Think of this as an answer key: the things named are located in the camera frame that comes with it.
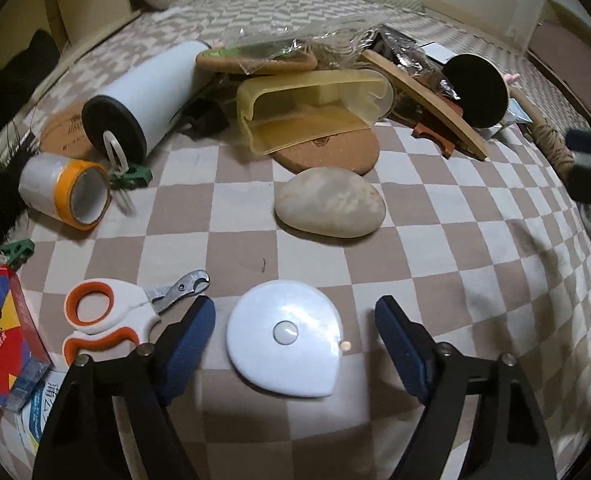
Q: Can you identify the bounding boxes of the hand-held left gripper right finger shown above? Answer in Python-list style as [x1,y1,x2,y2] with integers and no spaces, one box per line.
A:
[374,295,559,480]

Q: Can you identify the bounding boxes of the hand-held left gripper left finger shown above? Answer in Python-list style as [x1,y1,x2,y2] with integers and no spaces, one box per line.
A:
[31,296,217,480]

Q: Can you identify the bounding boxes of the white tape measure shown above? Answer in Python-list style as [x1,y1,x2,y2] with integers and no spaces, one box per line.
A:
[226,280,346,399]

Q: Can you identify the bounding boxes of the white and orange nail clippers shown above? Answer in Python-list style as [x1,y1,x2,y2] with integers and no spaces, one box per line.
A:
[62,270,211,368]

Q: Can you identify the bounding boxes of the pale blue plastic packet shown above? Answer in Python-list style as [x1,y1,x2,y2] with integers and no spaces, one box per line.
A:
[490,97,533,138]

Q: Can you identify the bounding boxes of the checkered bed sheet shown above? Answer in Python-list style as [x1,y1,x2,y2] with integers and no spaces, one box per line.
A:
[0,0,591,480]

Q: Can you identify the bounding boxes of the pink blanket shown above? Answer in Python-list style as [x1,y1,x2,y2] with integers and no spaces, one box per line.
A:
[528,17,591,111]

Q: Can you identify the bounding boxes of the pink rabbit-ear mirror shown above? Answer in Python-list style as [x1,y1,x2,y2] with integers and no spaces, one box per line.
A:
[444,54,521,128]

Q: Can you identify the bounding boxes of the dark red wooden stand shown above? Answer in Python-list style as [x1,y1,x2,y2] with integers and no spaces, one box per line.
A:
[411,105,469,158]

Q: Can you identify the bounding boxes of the white printed packet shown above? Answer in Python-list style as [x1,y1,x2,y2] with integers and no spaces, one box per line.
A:
[18,370,63,456]

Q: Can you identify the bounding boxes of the smooth beige stone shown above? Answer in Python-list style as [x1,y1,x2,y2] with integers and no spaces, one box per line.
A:
[274,167,387,238]

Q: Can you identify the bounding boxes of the wooden board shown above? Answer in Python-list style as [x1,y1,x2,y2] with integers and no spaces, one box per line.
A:
[360,49,489,162]

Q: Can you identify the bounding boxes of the white gift box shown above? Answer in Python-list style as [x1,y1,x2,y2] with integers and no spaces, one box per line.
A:
[418,40,452,66]

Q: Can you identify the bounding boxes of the green plastic clip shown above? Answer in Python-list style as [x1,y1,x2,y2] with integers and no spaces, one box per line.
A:
[1,239,36,265]
[109,164,153,191]

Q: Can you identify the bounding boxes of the colourful printed box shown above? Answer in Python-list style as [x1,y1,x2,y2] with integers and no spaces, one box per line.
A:
[0,265,53,413]

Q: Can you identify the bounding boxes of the round cork coaster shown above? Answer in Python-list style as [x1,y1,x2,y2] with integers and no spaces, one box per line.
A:
[275,125,381,178]
[39,102,93,161]

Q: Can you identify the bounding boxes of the clear bag of dark trinkets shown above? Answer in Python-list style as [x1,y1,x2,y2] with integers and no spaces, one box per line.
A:
[375,25,456,101]

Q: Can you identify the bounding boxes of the orange-edged clear tape roll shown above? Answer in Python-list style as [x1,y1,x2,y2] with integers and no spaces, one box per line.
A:
[18,152,113,232]

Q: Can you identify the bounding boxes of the yellow plastic box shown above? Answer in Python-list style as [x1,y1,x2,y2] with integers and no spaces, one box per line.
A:
[236,69,395,156]

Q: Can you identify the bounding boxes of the white cylinder with black lid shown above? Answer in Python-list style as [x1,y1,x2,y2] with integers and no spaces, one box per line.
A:
[81,40,211,163]

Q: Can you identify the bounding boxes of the clear bag of dried grass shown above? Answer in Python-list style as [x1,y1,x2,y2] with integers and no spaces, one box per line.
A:
[222,14,376,68]

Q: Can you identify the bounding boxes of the black cloth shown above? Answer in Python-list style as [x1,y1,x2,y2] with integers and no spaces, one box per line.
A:
[0,29,61,126]

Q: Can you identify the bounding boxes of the rope-wrapped cardboard tube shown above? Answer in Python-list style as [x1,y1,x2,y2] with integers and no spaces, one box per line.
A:
[513,87,576,176]

